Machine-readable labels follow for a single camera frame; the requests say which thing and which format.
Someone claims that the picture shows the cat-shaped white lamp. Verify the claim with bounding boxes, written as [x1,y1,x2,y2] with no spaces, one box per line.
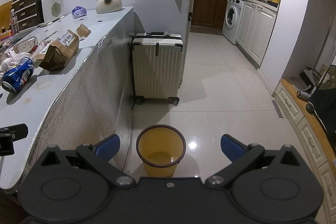
[95,0,122,14]

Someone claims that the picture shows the black floor cable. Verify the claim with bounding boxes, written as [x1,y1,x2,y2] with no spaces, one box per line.
[123,97,137,172]

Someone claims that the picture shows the torn brown cardboard piece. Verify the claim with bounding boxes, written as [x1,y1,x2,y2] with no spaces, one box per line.
[76,24,91,38]

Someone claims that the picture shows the white plastic bag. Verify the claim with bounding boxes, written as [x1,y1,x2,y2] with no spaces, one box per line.
[1,49,31,77]

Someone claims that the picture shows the cream ribbed suitcase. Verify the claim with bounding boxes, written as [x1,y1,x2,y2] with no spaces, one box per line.
[131,32,184,106]

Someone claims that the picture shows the blue Pepsi can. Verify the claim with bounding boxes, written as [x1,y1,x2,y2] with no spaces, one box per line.
[1,57,34,94]

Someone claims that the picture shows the white kitchen cabinets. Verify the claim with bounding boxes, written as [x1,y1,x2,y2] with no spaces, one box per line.
[236,1,277,66]

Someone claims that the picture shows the yellow trash bin brown rim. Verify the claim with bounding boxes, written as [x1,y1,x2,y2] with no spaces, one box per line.
[136,124,186,178]

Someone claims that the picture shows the brown paper bag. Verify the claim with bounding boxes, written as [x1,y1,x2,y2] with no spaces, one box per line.
[34,30,80,72]

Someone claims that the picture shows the upright water bottle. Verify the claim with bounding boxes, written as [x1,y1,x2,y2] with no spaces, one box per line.
[10,9,19,35]

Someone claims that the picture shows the clear speckled glass jar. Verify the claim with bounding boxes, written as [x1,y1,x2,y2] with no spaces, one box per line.
[13,36,39,53]

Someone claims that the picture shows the white washing machine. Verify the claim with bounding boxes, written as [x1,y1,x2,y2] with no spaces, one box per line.
[222,0,244,45]

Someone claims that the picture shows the white space heater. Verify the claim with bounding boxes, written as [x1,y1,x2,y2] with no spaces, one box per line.
[35,0,64,26]

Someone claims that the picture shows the blue white tissue pack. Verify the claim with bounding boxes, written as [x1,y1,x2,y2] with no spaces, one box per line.
[71,6,87,19]

